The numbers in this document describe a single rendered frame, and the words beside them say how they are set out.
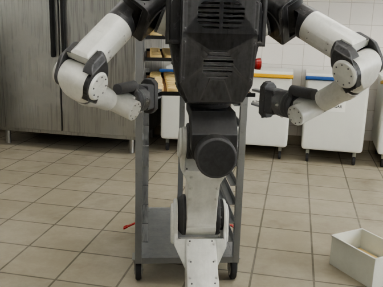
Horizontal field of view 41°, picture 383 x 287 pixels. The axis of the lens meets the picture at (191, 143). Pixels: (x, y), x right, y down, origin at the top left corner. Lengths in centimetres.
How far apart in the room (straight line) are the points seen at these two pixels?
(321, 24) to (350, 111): 312
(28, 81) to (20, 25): 50
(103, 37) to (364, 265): 174
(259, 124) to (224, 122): 313
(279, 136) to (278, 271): 211
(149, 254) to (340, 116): 258
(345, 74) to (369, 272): 141
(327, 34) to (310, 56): 369
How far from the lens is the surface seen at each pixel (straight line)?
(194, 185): 166
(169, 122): 467
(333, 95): 149
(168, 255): 241
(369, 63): 141
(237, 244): 240
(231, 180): 235
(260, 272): 263
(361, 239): 290
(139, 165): 223
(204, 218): 174
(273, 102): 167
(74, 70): 136
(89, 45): 136
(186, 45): 134
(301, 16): 148
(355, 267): 267
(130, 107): 156
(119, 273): 259
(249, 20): 135
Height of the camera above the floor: 122
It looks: 14 degrees down
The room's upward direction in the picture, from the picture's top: 2 degrees clockwise
